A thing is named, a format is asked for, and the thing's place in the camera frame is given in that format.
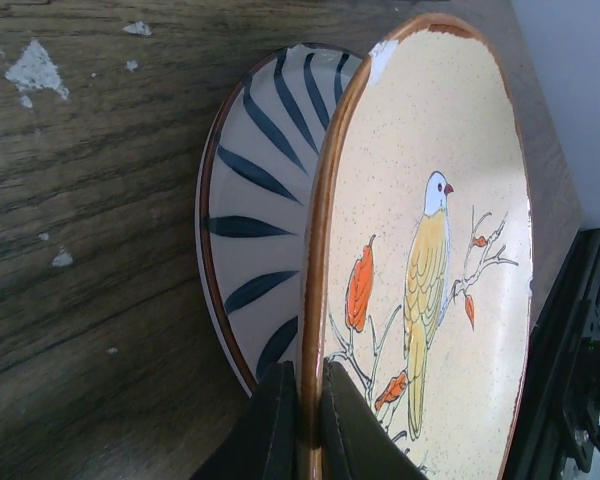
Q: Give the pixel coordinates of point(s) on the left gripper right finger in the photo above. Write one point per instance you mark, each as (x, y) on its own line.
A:
(354, 445)

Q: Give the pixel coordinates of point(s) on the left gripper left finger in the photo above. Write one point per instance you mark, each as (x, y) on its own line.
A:
(261, 445)

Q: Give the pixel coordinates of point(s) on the orange bird pattern plate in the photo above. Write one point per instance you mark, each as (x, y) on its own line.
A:
(418, 253)

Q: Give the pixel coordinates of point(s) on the striped rim ceramic plate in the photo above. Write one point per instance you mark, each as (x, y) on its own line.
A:
(252, 200)

